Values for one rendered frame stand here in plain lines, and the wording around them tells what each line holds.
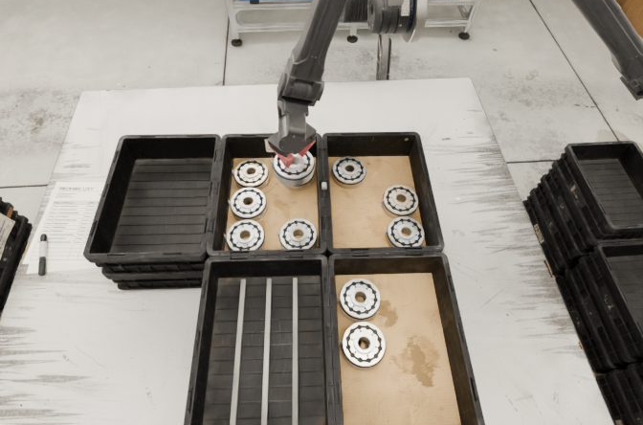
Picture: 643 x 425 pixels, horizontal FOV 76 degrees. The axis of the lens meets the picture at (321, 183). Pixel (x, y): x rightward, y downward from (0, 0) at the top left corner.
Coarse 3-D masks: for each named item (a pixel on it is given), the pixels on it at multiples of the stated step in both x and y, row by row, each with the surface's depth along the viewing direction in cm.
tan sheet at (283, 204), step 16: (240, 160) 131; (272, 176) 128; (272, 192) 125; (288, 192) 125; (304, 192) 125; (272, 208) 122; (288, 208) 122; (304, 208) 122; (272, 224) 119; (272, 240) 116
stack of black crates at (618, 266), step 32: (608, 256) 164; (640, 256) 166; (576, 288) 169; (608, 288) 153; (640, 288) 158; (576, 320) 170; (608, 320) 152; (640, 320) 151; (608, 352) 154; (640, 352) 140
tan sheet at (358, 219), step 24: (384, 168) 131; (408, 168) 131; (336, 192) 125; (360, 192) 126; (384, 192) 126; (336, 216) 121; (360, 216) 121; (384, 216) 121; (336, 240) 116; (360, 240) 116; (384, 240) 117
